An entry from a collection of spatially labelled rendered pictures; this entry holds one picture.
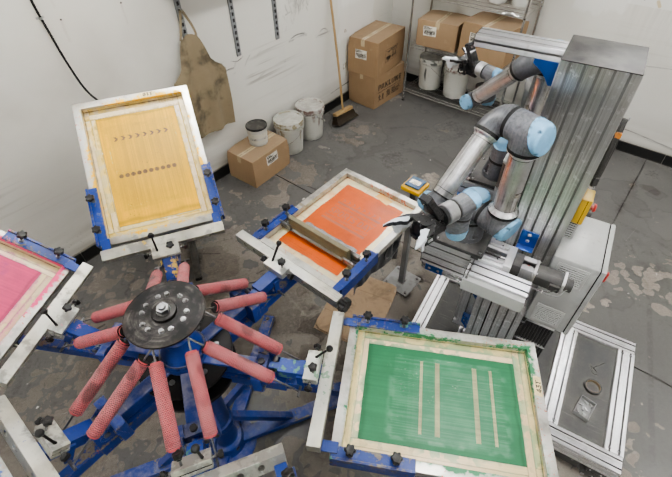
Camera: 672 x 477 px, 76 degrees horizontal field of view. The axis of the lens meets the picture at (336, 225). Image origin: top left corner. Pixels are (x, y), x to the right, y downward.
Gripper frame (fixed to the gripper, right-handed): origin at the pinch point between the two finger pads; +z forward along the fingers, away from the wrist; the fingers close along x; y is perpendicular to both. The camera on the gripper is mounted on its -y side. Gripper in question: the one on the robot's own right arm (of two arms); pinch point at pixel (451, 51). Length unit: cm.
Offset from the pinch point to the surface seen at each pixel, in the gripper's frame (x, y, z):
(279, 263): -138, 37, -36
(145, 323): -195, 10, -49
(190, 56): -97, 31, 185
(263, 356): -165, 42, -70
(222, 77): -76, 60, 192
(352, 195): -73, 63, 1
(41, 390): -292, 129, 48
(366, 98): 89, 170, 221
